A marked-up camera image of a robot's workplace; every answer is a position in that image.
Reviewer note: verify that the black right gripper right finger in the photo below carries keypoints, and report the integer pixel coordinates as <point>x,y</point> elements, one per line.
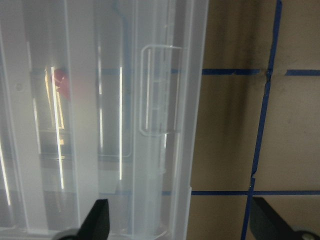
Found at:
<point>266,224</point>

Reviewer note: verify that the clear plastic box lid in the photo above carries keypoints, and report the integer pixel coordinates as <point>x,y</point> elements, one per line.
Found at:
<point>126,135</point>

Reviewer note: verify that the red block under lid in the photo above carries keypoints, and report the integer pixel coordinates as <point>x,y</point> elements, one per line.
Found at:
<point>62,83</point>

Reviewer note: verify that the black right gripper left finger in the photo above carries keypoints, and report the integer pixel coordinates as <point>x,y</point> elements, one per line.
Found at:
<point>96,225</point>

